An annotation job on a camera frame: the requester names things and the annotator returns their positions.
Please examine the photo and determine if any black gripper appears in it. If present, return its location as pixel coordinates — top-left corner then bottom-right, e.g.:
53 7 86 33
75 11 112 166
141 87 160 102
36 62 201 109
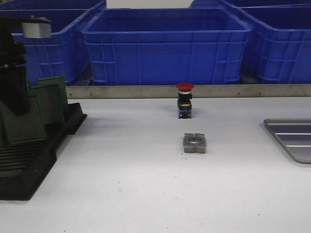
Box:
0 17 31 116

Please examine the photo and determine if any blue crate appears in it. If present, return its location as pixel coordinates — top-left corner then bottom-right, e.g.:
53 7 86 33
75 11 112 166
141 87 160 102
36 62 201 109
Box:
190 0 311 8
0 0 106 10
0 9 91 85
238 6 311 84
82 8 251 86

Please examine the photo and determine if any front right blue crate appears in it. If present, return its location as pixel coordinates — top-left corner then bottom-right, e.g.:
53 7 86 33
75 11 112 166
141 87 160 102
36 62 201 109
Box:
238 6 311 84

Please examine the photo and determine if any centre blue crate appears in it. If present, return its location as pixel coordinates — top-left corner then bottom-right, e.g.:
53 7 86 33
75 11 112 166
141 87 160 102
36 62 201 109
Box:
82 8 251 86

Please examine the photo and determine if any silver metal tray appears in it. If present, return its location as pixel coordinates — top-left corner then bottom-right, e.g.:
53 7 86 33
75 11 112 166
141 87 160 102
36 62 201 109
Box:
263 119 311 164

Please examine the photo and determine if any front left blue crate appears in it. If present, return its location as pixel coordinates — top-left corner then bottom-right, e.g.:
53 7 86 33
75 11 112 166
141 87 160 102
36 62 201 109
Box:
0 9 91 85

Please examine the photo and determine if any black slotted board rack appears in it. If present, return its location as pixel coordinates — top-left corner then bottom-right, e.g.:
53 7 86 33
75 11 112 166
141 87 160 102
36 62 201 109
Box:
0 103 87 200

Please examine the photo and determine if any green perforated circuit board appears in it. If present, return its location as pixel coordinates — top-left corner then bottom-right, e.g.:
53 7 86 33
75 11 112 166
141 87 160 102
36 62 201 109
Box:
0 94 47 144

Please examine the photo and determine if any steel shelf front rail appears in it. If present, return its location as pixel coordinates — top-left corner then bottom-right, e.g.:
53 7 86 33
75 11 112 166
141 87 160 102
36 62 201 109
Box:
66 83 311 100

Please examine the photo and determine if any green circuit board in rack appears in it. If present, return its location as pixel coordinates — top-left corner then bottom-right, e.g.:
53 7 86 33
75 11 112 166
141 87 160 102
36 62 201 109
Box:
29 84 65 124
36 75 69 114

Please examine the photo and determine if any rear right blue crate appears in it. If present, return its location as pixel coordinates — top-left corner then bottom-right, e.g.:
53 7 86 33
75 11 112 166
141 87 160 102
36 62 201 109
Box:
190 0 311 8

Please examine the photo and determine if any rear left blue crate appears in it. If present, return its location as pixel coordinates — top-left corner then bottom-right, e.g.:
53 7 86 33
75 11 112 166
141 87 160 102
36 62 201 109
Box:
0 0 106 10

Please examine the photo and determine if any red emergency stop button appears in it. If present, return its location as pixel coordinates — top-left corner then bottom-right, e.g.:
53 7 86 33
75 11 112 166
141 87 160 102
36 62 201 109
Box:
176 83 194 119

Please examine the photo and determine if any grey metal bearing block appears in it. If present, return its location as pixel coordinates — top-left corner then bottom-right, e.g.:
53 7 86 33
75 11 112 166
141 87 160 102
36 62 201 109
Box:
183 133 207 153

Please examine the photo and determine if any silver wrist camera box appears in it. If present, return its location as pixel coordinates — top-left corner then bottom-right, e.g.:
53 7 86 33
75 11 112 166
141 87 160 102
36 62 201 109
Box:
21 17 52 38

